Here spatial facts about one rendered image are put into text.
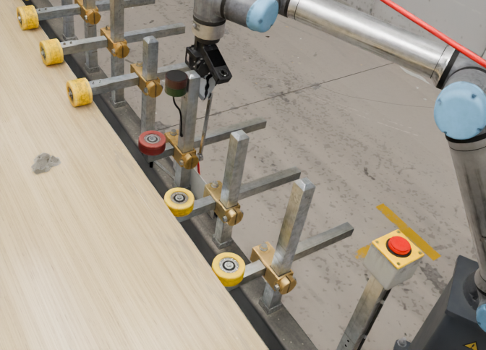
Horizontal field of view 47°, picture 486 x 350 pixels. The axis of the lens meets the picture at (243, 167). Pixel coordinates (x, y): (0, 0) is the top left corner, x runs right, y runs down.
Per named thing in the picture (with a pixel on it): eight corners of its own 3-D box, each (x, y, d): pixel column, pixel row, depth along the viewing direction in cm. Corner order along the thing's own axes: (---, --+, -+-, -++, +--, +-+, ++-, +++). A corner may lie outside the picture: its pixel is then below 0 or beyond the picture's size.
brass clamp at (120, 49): (115, 37, 202) (114, 25, 198) (131, 56, 194) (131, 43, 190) (98, 40, 199) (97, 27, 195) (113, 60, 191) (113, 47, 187)
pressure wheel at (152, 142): (157, 155, 176) (158, 126, 169) (168, 171, 172) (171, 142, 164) (133, 161, 172) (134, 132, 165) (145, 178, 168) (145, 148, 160)
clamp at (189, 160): (177, 141, 179) (178, 129, 176) (198, 167, 171) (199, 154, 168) (161, 145, 176) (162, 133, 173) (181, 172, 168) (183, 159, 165)
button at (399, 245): (397, 238, 105) (400, 232, 104) (412, 253, 102) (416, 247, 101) (382, 245, 103) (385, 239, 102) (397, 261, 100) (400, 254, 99)
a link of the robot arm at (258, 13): (286, -9, 144) (244, -24, 148) (265, 6, 136) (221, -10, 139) (279, 24, 150) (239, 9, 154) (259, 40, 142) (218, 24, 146)
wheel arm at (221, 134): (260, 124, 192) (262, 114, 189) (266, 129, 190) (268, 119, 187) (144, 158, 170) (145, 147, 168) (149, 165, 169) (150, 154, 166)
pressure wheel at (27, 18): (40, 27, 199) (35, 28, 206) (35, 3, 197) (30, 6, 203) (23, 30, 196) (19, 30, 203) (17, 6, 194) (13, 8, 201)
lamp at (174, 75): (176, 130, 166) (181, 68, 152) (186, 141, 163) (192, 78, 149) (159, 134, 164) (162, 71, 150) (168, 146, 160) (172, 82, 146)
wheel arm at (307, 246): (343, 229, 161) (347, 219, 158) (351, 238, 159) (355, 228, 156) (213, 286, 140) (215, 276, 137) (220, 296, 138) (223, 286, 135)
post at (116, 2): (120, 109, 214) (119, -11, 182) (124, 114, 212) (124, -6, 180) (111, 111, 212) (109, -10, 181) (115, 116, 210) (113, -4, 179)
